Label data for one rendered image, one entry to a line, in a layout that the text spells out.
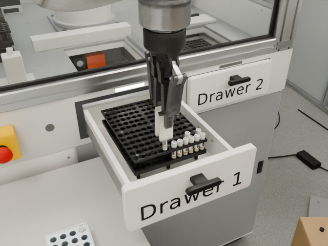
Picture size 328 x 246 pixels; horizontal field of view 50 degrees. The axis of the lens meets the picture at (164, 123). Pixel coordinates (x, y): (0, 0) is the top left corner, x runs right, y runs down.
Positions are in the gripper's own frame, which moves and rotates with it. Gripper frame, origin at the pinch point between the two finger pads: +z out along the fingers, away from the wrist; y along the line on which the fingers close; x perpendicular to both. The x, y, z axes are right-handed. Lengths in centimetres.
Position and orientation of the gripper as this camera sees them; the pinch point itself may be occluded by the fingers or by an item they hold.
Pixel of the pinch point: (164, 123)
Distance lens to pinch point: 72.5
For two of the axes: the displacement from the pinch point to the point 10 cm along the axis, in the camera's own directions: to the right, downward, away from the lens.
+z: 0.0, 8.3, 5.6
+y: -4.4, -5.1, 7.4
